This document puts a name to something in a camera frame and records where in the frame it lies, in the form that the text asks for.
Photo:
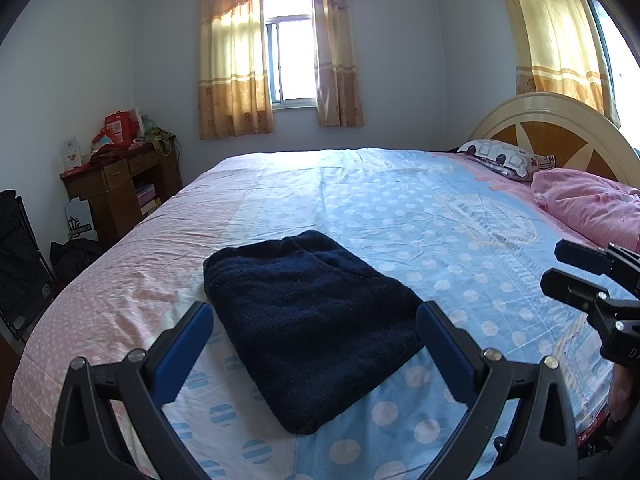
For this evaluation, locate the cream wooden headboard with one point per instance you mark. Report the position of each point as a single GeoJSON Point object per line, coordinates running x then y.
{"type": "Point", "coordinates": [550, 130]}

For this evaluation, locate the black folding rack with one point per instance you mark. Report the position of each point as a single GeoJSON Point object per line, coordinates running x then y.
{"type": "Point", "coordinates": [20, 270]}

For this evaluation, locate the brown wooden desk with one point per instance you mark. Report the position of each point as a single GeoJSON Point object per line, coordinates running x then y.
{"type": "Point", "coordinates": [112, 190]}

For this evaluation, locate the small window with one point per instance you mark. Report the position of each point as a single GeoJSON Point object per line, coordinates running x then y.
{"type": "Point", "coordinates": [292, 55]}

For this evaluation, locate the large window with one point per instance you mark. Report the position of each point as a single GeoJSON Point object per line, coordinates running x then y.
{"type": "Point", "coordinates": [622, 75]}

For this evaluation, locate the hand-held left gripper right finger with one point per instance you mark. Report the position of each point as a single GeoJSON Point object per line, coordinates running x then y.
{"type": "Point", "coordinates": [445, 355]}

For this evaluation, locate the bed with pink blue sheet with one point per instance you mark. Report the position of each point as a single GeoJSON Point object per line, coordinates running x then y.
{"type": "Point", "coordinates": [400, 210]}

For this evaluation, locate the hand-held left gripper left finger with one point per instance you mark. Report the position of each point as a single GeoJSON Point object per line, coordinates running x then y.
{"type": "Point", "coordinates": [182, 355]}

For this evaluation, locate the white paper bag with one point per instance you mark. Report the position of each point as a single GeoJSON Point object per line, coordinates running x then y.
{"type": "Point", "coordinates": [81, 220]}

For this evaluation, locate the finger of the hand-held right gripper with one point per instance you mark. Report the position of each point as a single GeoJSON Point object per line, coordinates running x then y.
{"type": "Point", "coordinates": [580, 256]}
{"type": "Point", "coordinates": [570, 287]}

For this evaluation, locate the patterned pillow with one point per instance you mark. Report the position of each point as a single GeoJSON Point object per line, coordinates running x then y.
{"type": "Point", "coordinates": [505, 157]}

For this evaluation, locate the long yellow curtain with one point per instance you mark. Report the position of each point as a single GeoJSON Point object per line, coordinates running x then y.
{"type": "Point", "coordinates": [555, 35]}

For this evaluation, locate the stack of books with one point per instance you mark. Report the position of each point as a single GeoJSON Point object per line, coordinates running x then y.
{"type": "Point", "coordinates": [147, 200]}

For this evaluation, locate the navy patterned knit sweater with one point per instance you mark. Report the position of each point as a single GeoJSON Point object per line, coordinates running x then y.
{"type": "Point", "coordinates": [310, 325]}

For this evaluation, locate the person's right hand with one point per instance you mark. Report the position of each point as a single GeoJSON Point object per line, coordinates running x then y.
{"type": "Point", "coordinates": [622, 392]}

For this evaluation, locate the narrow yellow curtain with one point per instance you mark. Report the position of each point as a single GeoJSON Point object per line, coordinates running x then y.
{"type": "Point", "coordinates": [335, 60]}

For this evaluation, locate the pink pillow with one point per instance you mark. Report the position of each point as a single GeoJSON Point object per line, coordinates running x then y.
{"type": "Point", "coordinates": [585, 205]}

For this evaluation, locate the wide yellow curtain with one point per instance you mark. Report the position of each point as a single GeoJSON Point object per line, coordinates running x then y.
{"type": "Point", "coordinates": [232, 70]}

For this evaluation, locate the black bag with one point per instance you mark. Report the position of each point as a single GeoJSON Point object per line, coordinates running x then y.
{"type": "Point", "coordinates": [77, 260]}

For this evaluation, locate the white card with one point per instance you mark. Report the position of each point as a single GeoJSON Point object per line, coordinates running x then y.
{"type": "Point", "coordinates": [72, 152]}

